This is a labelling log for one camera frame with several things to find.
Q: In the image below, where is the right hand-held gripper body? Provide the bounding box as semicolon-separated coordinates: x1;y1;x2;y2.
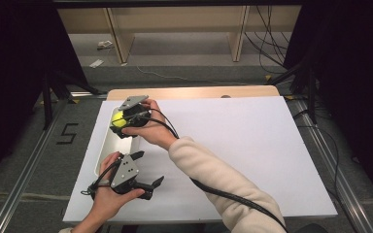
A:
118;94;153;129

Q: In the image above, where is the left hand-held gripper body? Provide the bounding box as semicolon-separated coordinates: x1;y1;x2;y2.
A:
110;153;145;196

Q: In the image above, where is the yellow tennis ball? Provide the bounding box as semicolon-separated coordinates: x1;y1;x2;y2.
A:
111;111;129;128

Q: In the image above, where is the white plastic bin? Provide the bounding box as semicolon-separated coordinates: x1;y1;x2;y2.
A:
94;105;143;178

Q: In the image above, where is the person's right hand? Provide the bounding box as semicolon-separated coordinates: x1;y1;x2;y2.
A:
121;98;180;151

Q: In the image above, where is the person's left hand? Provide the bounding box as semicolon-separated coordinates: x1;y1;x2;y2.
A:
90;150;146;215

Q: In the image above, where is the white paper slip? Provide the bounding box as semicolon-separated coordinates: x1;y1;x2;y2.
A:
88;58;105;69

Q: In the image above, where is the wooden table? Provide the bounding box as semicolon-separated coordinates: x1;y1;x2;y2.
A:
106;84;281;102

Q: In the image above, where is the crumpled paper packet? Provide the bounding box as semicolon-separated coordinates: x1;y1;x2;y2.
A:
96;40;116;50

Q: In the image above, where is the black metal stand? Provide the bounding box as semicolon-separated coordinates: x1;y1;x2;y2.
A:
266;56;319;126
31;68;104;131

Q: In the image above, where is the wooden shelf unit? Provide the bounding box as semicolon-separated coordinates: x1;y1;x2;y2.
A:
57;5;303;65

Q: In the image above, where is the white board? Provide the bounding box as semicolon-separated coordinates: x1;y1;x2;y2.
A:
62;95;339;225

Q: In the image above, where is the black curtain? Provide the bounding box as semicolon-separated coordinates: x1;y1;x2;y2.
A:
0;0;90;192
282;0;373;205

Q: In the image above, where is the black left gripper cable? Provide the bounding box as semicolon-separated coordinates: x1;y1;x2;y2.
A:
80;157;124;197

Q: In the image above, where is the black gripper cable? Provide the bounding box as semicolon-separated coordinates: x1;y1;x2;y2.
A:
111;108;289;233
80;157;124;197

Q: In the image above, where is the short aluminium rail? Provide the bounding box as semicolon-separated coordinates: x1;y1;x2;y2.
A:
69;91;109;99

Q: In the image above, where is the white floor cable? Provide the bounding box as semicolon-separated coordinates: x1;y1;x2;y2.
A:
135;65;251;87

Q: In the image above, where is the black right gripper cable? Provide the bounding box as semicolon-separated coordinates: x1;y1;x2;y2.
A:
111;108;289;233

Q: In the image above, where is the long aluminium rail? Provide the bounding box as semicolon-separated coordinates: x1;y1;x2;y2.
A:
291;97;373;233
0;99;70;233

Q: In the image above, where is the bundle of black cables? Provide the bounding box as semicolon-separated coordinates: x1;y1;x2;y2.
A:
244;5;293;76

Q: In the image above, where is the black floor cable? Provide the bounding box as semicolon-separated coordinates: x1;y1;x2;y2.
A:
292;109;342;208

